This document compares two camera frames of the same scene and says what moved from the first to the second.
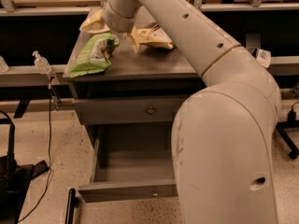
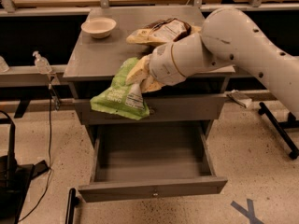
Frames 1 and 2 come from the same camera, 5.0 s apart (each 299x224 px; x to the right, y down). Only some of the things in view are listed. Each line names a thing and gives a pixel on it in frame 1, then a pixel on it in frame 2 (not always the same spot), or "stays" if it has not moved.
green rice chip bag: (94, 55) to (121, 97)
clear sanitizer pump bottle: (41, 63) stays
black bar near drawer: (73, 202) stays
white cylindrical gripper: (119, 24) to (163, 66)
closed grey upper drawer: (129, 110) stays
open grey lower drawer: (131, 161) stays
